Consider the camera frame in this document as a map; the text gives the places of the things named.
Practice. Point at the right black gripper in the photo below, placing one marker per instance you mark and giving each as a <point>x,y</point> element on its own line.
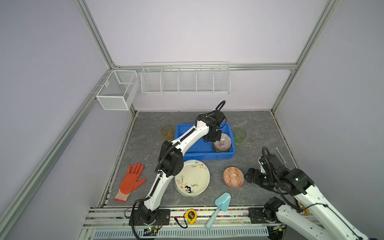
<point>255,176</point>

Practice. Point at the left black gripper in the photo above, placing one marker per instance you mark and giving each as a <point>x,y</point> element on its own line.
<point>218,137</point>

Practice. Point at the pink branch pattern bowl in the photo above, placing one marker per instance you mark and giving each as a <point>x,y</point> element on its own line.
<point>224,143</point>

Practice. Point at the orange patterned bowl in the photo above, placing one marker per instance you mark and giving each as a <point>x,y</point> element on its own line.
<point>233,177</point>

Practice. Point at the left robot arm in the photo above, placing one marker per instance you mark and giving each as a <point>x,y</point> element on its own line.
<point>171,160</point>

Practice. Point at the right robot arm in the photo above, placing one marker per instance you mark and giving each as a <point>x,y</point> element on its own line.
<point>293,186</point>

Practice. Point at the blue plastic bin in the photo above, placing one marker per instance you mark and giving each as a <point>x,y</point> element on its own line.
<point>204,151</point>

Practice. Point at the green glass cup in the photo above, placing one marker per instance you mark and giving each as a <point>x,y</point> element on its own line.
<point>239,136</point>

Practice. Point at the metal wrench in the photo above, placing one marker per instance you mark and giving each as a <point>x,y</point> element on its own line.
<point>283,159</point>

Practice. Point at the teal plastic shovel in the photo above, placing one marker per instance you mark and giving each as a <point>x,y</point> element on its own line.
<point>222,203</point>

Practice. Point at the amber glass cup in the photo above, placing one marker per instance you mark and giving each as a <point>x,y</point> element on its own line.
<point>168,133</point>

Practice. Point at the cream floral plate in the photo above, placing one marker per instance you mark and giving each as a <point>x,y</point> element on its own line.
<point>194,173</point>

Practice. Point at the green rimmed bottom plate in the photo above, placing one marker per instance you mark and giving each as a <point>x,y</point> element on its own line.
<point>189,190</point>

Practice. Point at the yellow tape measure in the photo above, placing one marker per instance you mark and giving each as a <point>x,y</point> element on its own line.
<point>191,216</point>

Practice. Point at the red work glove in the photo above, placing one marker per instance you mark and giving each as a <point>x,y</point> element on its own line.
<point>130,182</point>

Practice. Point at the white mesh basket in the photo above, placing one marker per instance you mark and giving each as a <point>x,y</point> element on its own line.
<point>118,90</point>

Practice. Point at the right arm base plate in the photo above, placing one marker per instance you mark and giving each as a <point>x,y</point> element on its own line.
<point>257,215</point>

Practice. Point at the white wire rack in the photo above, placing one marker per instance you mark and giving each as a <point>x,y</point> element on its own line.
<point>186,78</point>

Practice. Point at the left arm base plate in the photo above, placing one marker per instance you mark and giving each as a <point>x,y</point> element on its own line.
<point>162,217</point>

